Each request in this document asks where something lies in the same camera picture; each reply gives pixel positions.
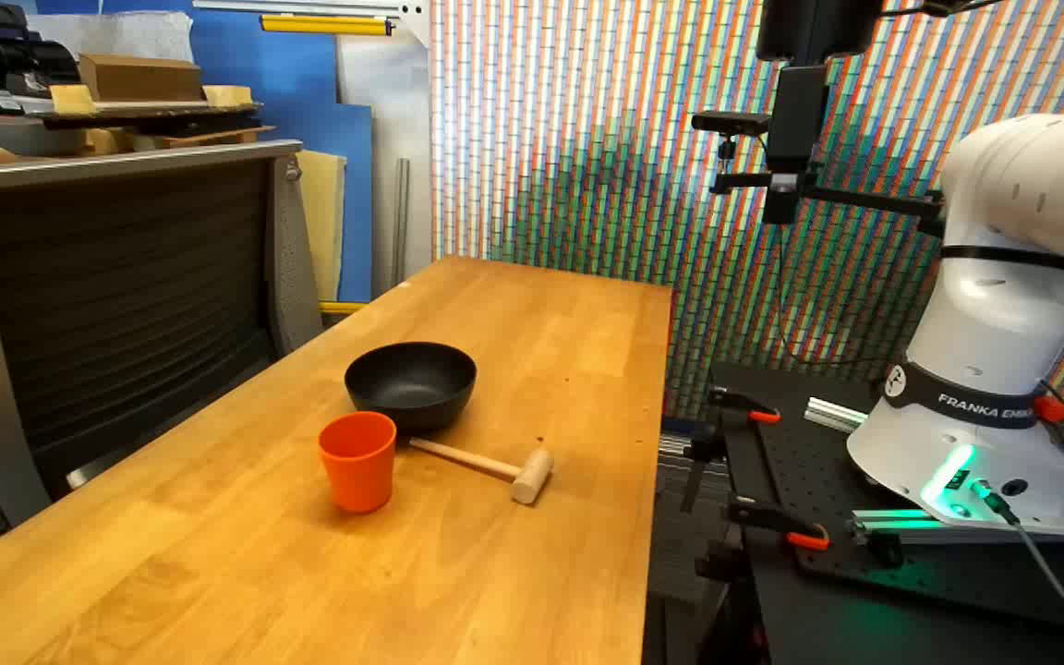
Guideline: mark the black camera stand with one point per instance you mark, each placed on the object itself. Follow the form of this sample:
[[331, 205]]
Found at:
[[796, 111]]

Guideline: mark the black mounting plate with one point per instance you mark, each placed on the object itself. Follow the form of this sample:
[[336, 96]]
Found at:
[[802, 494]]

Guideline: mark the striped patterned backdrop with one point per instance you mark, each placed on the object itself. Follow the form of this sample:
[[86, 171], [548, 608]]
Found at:
[[591, 134]]

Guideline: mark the black bag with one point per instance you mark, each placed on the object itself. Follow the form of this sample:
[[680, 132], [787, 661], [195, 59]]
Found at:
[[15, 57]]

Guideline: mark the brown wooden box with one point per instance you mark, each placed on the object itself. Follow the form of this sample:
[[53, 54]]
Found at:
[[139, 80]]

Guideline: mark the grey perforated cabinet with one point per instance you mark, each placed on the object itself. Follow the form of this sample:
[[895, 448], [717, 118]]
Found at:
[[128, 298]]

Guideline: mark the wooden mallet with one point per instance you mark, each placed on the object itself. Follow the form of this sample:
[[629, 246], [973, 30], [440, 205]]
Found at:
[[533, 473]]

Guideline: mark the red button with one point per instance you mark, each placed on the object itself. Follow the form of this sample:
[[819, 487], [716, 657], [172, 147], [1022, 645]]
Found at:
[[1050, 409]]

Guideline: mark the yellow foam block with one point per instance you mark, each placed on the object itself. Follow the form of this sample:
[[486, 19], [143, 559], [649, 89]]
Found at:
[[71, 96], [227, 96]]

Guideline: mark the black bowl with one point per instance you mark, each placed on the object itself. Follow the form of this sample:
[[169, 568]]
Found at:
[[410, 386]]

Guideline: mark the yellow bar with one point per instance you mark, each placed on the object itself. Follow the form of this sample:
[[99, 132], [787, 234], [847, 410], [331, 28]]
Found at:
[[321, 22]]

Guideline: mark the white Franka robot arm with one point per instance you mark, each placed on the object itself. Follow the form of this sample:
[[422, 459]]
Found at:
[[995, 333]]

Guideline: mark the beige leaning board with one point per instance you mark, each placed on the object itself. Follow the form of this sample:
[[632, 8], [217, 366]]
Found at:
[[321, 224]]

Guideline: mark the orange plastic cup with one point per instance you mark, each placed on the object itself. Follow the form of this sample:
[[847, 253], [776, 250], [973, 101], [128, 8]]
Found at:
[[355, 468]]

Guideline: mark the silver aluminium extrusion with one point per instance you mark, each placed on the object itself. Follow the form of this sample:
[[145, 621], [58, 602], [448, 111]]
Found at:
[[831, 415], [924, 527]]

